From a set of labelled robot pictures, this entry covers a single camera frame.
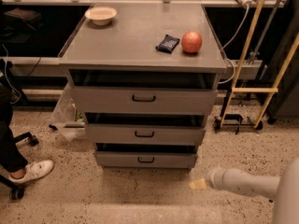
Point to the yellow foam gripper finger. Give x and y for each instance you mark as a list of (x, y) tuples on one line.
[(198, 184)]

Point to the grey bottom drawer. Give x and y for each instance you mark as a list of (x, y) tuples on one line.
[(145, 156)]

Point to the grey drawer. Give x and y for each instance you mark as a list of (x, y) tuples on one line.
[(145, 156), (139, 92), (144, 128)]

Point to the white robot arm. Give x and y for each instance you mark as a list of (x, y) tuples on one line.
[(283, 190)]

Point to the grey middle drawer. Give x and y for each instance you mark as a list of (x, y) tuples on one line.
[(144, 128)]

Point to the grey drawer cabinet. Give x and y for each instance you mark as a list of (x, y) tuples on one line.
[(128, 43)]

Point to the grey top drawer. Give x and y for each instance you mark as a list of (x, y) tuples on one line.
[(139, 92)]

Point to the red apple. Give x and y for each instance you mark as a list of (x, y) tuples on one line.
[(191, 42)]

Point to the dark blue snack packet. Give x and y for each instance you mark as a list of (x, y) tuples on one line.
[(168, 44)]

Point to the clear plastic bag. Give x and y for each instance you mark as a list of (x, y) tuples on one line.
[(66, 119)]

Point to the white sneaker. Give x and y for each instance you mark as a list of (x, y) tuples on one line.
[(34, 171)]

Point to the black office chair base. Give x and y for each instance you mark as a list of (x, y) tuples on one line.
[(13, 161)]

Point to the black trouser leg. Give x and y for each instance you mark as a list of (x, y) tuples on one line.
[(5, 111)]

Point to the white bowl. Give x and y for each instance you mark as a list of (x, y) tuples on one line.
[(101, 15)]

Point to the black box on shelf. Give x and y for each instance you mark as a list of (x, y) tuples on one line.
[(18, 16)]

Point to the yellow wooden frame stand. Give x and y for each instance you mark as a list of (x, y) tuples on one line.
[(270, 91)]

